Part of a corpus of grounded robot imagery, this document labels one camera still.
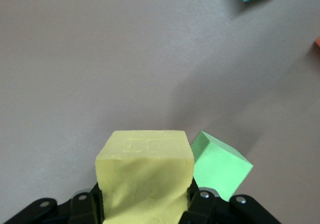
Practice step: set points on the orange foam cube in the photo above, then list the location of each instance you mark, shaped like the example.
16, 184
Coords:
318, 42

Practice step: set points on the green foam cube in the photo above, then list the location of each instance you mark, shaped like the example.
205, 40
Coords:
220, 166

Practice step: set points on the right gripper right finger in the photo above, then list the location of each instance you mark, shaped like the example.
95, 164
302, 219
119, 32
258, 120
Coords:
207, 209

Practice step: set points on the brown table mat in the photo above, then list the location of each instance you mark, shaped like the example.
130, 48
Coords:
100, 59

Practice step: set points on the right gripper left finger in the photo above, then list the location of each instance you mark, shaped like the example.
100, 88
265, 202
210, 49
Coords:
82, 209

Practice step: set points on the yellow foam cube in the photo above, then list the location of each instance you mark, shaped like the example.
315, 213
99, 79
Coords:
145, 171

